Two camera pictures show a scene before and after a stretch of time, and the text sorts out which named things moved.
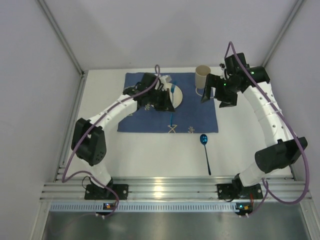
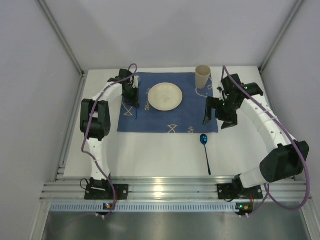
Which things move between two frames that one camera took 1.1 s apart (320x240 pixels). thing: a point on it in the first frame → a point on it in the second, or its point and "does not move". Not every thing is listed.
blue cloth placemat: (192, 115) does not move
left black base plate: (92, 192) does not move
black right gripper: (217, 89) → (217, 110)
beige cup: (201, 72) does not move
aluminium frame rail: (282, 188) does not move
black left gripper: (161, 99) → (131, 92)
